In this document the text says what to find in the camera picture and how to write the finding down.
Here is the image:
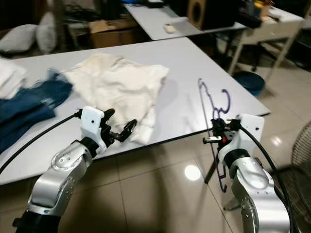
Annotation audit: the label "purple plastic hanger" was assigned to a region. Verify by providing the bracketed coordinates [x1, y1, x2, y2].
[198, 78, 231, 193]

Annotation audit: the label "cream cotton shorts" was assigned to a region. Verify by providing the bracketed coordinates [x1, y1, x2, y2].
[63, 52, 171, 145]

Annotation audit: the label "large white table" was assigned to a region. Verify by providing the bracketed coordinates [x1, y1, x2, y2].
[0, 36, 271, 212]

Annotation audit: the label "blue round bin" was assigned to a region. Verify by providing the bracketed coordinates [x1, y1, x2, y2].
[232, 71, 266, 97]

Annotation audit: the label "black standing fan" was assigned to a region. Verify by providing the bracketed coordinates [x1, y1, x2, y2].
[277, 129, 311, 229]

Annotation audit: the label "plain brown cardboard box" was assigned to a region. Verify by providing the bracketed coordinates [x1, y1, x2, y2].
[88, 18, 144, 49]

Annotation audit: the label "blue denim jeans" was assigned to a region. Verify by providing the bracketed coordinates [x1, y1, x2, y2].
[0, 70, 74, 155]

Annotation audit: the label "white folded garment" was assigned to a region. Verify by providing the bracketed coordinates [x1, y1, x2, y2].
[0, 58, 30, 100]

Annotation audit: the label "small white table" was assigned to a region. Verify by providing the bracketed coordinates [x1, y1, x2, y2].
[123, 2, 248, 41]

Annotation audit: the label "beige desk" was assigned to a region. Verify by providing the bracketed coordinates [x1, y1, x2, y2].
[226, 2, 306, 76]

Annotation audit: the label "wooden black speaker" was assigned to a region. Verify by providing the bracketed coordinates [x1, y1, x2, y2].
[187, 0, 246, 31]

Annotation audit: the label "wide grey pillow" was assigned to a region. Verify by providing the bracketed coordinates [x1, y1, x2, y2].
[0, 24, 39, 54]

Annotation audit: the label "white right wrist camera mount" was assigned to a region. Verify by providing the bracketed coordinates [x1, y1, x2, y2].
[216, 114, 265, 163]

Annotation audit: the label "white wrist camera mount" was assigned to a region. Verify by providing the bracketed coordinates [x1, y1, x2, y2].
[81, 107, 108, 155]
[216, 114, 265, 163]

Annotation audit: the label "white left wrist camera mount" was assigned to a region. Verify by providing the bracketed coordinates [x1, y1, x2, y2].
[81, 107, 108, 155]

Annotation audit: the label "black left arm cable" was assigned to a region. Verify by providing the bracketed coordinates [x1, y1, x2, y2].
[0, 111, 82, 173]

